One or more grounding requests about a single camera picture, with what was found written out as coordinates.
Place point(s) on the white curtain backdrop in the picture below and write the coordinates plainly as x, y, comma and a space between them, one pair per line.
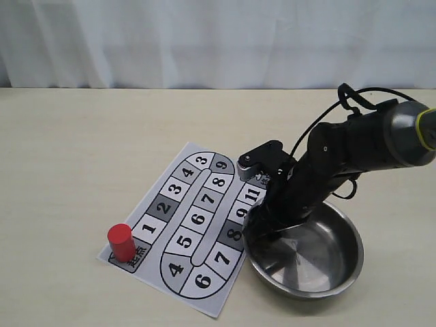
217, 44

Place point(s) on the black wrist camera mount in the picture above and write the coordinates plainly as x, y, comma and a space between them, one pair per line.
268, 159

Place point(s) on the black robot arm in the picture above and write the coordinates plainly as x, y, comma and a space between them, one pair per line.
398, 136

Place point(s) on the paper number game board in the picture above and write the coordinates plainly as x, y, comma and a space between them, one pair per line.
188, 229

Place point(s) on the stainless steel bowl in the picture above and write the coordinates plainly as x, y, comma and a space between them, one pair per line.
317, 259

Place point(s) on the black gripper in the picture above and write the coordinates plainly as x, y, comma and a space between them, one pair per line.
288, 204

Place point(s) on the red cylinder game piece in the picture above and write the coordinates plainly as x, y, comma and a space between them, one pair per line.
121, 242

